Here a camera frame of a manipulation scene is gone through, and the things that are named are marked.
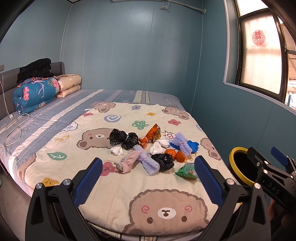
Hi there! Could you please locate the blue rubber glove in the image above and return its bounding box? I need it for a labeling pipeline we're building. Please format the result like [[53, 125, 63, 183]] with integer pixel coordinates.
[[170, 140, 199, 154]]

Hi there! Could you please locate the green snack wrapper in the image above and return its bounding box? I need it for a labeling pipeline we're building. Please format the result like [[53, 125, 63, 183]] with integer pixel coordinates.
[[175, 163, 198, 179]]

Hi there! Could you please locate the purple foam net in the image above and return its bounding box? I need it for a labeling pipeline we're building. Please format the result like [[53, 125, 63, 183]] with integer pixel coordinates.
[[133, 145, 160, 176], [171, 132, 192, 158]]

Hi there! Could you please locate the whole orange tangerine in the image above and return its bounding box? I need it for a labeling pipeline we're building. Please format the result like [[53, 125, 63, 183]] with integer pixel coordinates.
[[164, 149, 176, 161]]

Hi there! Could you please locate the pink grey cloth bundle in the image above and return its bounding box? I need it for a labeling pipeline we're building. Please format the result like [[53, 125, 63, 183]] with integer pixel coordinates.
[[114, 151, 141, 174]]

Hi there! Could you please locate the small black plastic bag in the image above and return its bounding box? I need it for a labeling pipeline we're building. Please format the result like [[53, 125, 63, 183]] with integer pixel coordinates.
[[151, 153, 175, 172]]

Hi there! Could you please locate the black plastic bag bundle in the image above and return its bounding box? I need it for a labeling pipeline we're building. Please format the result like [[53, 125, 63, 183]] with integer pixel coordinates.
[[109, 128, 139, 150]]

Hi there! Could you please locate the orange snack wrapper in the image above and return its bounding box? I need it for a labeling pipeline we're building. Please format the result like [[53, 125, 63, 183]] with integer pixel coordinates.
[[139, 123, 162, 149]]

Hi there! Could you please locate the yellow rimmed black trash bin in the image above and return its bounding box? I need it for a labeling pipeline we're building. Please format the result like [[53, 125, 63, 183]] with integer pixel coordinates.
[[228, 147, 258, 186]]

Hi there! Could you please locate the person's right hand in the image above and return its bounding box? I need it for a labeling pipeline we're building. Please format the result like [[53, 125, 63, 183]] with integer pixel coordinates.
[[268, 199, 295, 240]]

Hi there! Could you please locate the cream bear print quilt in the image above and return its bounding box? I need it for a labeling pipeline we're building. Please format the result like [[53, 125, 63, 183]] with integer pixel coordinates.
[[17, 102, 232, 240]]

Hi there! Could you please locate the red paper window decoration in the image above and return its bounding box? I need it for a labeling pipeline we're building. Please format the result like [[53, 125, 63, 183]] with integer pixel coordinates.
[[252, 30, 265, 46]]

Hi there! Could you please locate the blue floral folded quilt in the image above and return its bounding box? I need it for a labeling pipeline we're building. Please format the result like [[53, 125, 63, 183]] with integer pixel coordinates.
[[13, 77, 60, 115]]

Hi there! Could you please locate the peach folded quilt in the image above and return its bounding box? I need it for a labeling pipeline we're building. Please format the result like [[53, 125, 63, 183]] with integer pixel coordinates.
[[57, 74, 82, 98]]

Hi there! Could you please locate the grey bed headboard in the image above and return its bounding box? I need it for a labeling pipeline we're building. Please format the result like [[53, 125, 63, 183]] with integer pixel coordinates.
[[0, 61, 65, 121]]

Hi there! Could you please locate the black folded clothing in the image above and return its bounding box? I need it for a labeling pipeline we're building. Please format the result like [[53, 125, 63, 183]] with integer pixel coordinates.
[[16, 58, 54, 84]]

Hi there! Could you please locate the curtain rod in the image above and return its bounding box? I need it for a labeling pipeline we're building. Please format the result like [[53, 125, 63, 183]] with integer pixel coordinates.
[[111, 0, 206, 14]]

